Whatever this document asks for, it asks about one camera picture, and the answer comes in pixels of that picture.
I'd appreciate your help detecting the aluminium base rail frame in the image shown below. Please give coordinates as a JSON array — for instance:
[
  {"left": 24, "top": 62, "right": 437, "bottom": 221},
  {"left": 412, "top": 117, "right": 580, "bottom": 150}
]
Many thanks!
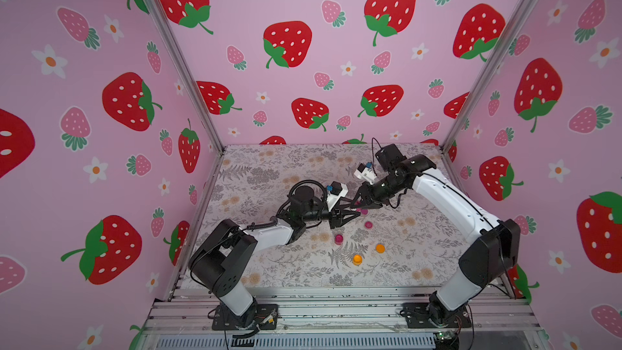
[{"left": 135, "top": 287, "right": 552, "bottom": 349}]

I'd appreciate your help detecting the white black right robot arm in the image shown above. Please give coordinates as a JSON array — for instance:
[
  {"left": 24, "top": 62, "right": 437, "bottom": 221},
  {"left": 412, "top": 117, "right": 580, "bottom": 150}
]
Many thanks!
[{"left": 353, "top": 144, "right": 521, "bottom": 327}]

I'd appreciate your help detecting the orange jar lid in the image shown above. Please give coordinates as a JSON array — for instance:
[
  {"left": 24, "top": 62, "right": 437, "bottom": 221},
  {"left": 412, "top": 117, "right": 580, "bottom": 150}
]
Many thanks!
[{"left": 375, "top": 244, "right": 386, "bottom": 254}]

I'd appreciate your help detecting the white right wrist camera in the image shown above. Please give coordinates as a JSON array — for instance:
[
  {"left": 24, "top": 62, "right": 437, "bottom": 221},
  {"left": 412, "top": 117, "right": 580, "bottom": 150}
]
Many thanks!
[{"left": 353, "top": 162, "right": 377, "bottom": 184}]

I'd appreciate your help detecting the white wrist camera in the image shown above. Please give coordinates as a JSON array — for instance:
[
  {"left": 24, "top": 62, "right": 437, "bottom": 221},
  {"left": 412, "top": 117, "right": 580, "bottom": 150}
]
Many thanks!
[
  {"left": 327, "top": 181, "right": 348, "bottom": 212},
  {"left": 353, "top": 162, "right": 377, "bottom": 184}
]

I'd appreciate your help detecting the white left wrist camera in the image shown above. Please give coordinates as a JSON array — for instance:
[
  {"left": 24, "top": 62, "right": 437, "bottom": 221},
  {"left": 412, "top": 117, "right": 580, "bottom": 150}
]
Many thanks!
[{"left": 327, "top": 181, "right": 348, "bottom": 212}]

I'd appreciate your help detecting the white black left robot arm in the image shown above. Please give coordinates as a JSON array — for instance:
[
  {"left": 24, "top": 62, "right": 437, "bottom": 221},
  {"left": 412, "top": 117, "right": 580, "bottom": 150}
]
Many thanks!
[{"left": 189, "top": 180, "right": 362, "bottom": 327}]

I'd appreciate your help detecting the orange paint jar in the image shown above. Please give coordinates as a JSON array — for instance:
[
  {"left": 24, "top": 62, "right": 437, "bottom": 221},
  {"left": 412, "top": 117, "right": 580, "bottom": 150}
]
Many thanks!
[{"left": 352, "top": 254, "right": 363, "bottom": 266}]

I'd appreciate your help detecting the floral patterned table mat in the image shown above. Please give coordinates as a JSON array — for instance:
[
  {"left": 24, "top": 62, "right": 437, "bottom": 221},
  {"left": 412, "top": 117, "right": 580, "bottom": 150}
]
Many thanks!
[{"left": 196, "top": 144, "right": 469, "bottom": 288}]

